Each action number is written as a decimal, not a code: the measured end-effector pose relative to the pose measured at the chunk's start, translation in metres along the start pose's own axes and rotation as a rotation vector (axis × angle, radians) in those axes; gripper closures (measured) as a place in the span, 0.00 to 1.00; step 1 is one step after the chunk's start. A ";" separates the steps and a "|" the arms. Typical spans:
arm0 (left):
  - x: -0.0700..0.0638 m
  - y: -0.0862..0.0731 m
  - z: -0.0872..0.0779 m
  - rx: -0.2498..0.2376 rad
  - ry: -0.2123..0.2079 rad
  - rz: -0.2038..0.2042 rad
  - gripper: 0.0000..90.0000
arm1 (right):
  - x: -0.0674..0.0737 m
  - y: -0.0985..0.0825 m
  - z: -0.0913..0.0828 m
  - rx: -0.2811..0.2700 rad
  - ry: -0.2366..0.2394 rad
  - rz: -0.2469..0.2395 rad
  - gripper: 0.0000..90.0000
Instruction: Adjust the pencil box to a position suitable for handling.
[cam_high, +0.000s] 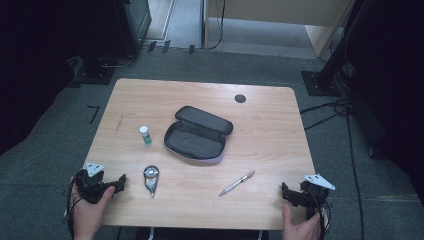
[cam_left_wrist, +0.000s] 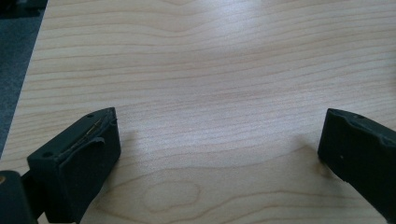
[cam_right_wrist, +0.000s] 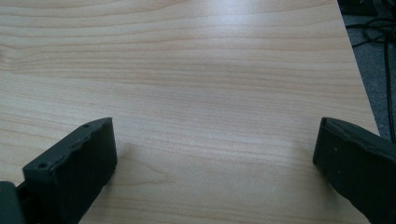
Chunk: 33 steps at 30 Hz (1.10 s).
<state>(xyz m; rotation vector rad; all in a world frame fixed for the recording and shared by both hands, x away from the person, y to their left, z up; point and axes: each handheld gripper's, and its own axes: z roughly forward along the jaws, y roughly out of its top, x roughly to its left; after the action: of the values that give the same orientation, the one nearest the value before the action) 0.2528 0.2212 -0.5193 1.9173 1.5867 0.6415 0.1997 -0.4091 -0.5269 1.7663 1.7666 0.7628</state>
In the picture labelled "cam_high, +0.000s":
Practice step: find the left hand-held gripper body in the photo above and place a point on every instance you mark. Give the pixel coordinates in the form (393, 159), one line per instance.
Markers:
(89, 185)

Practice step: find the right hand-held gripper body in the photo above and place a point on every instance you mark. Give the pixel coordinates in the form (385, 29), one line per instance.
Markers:
(313, 196)

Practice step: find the silver pen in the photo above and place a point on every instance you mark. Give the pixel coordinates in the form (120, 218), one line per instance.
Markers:
(237, 183)

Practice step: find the white green glue stick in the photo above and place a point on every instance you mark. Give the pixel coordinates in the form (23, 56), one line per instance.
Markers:
(145, 136)

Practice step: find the dark grey pencil case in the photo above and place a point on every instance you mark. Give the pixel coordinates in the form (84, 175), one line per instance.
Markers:
(196, 140)

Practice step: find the person's right hand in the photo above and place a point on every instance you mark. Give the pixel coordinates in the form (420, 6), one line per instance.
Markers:
(301, 230)

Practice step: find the person's left hand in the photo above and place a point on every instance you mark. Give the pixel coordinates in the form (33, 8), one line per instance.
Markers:
(87, 216)

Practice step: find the person's dark clothing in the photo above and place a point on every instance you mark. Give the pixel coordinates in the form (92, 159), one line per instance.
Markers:
(200, 235)

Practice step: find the black round table grommet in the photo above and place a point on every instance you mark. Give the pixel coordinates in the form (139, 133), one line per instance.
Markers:
(240, 98)

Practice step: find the dark curtain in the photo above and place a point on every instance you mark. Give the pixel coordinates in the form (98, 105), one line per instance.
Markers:
(393, 83)
(33, 66)

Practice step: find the small black floor tape strip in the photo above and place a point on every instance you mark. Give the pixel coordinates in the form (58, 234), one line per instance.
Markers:
(191, 49)
(166, 46)

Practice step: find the black cabinet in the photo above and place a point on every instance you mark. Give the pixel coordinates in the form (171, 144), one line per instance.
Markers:
(133, 30)

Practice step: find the light wooden furniture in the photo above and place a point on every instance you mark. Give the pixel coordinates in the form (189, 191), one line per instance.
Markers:
(276, 11)

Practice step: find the black stand base plate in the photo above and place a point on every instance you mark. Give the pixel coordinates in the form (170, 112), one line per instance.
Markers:
(95, 76)

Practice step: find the black metal stand post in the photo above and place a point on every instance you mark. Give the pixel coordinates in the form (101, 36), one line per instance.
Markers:
(320, 83)

